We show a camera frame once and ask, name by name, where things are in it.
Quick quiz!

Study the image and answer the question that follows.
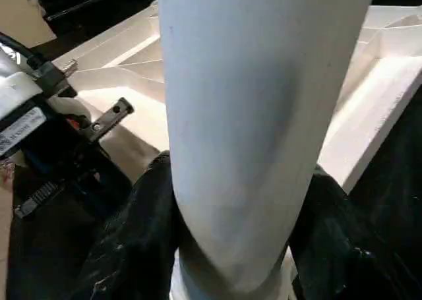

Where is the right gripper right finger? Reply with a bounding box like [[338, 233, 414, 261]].
[[289, 164, 422, 300]]

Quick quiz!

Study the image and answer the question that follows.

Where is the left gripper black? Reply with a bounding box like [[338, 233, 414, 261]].
[[0, 55, 136, 222]]

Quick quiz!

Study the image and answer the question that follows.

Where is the white plastic table top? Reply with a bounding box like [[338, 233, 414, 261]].
[[51, 3, 422, 196]]

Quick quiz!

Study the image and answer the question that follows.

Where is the black mat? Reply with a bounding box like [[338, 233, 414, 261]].
[[5, 0, 422, 300]]

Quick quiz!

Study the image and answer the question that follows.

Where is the white plastic table leg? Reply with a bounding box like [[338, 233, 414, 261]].
[[154, 0, 380, 300]]

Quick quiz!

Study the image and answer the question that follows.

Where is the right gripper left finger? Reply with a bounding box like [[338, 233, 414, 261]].
[[71, 151, 180, 300]]

